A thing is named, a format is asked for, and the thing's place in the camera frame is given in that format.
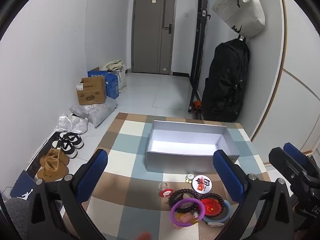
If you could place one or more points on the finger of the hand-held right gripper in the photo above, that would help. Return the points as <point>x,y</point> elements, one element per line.
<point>296,153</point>
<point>280,158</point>

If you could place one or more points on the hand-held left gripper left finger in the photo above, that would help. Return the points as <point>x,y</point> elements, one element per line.
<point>92,172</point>

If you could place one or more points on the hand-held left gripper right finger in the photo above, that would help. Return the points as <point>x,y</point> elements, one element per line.
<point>228,177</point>

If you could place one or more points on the red round badge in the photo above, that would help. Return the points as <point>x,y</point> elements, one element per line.
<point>212,208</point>

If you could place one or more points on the grey cardboard box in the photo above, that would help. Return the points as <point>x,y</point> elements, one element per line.
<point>180,147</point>

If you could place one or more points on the pink doll charm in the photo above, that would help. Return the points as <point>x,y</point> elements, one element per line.
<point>186,218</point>

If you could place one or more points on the white round badge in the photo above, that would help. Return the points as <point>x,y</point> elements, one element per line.
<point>201,183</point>

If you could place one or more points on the black and white sneaker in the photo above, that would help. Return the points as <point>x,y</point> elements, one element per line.
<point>66,150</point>
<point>73,140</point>

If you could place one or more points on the tan boot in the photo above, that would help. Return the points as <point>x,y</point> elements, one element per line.
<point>51,171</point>
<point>61,156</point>

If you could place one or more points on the checked tablecloth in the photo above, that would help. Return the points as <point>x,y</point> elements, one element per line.
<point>130,160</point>

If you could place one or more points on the silver foil bag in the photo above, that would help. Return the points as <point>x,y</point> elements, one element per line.
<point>71,123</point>

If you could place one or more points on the grey mailing bag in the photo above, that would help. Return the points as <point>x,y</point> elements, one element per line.
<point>100,112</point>

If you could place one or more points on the blue shoe box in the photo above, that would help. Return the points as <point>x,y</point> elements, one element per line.
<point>22,186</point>

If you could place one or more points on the orange black tool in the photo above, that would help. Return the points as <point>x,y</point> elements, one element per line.
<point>197,104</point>

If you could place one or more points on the brown cardboard box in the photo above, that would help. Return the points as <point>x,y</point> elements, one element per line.
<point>91,91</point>

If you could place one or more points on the blue cardboard box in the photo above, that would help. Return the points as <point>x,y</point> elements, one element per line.
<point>112,87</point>

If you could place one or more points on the black backpack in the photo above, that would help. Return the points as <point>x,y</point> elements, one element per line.
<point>225,85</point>

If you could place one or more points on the white plastic bag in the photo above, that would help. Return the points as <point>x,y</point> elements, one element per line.
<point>121,80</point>

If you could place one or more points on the beige cloth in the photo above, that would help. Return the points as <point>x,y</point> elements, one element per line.
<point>113,65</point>

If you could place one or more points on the black metal rack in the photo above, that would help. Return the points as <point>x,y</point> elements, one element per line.
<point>198,42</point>

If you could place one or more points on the grey door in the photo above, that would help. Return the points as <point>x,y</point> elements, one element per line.
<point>150,30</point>

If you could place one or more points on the white hanging bag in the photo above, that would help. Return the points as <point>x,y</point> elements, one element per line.
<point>240,7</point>

